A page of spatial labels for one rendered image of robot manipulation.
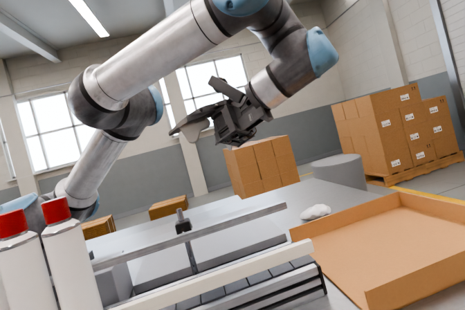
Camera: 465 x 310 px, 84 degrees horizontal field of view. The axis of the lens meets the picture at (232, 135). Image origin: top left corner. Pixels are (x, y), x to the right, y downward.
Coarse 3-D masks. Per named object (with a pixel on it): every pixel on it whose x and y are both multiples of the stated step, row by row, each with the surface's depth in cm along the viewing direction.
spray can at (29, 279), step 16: (0, 224) 37; (16, 224) 38; (16, 240) 37; (32, 240) 38; (0, 256) 36; (16, 256) 36; (32, 256) 38; (0, 272) 36; (16, 272) 36; (32, 272) 37; (16, 288) 36; (32, 288) 37; (48, 288) 39; (16, 304) 36; (32, 304) 37; (48, 304) 38
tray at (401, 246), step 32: (320, 224) 60; (352, 224) 61; (384, 224) 57; (416, 224) 54; (448, 224) 51; (320, 256) 51; (352, 256) 48; (384, 256) 46; (416, 256) 44; (448, 256) 36; (352, 288) 40; (384, 288) 34; (416, 288) 35
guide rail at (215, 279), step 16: (304, 240) 42; (272, 256) 40; (288, 256) 41; (224, 272) 39; (240, 272) 40; (256, 272) 40; (176, 288) 38; (192, 288) 38; (208, 288) 39; (128, 304) 37; (144, 304) 37; (160, 304) 37
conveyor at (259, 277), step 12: (288, 264) 43; (300, 264) 42; (252, 276) 42; (264, 276) 41; (276, 276) 41; (228, 288) 41; (240, 288) 40; (132, 300) 44; (192, 300) 40; (204, 300) 39
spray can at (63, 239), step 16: (48, 208) 38; (64, 208) 40; (48, 224) 39; (64, 224) 39; (80, 224) 41; (48, 240) 38; (64, 240) 38; (80, 240) 40; (48, 256) 38; (64, 256) 38; (80, 256) 39; (64, 272) 38; (80, 272) 39; (64, 288) 38; (80, 288) 38; (96, 288) 41; (64, 304) 38; (80, 304) 38; (96, 304) 40
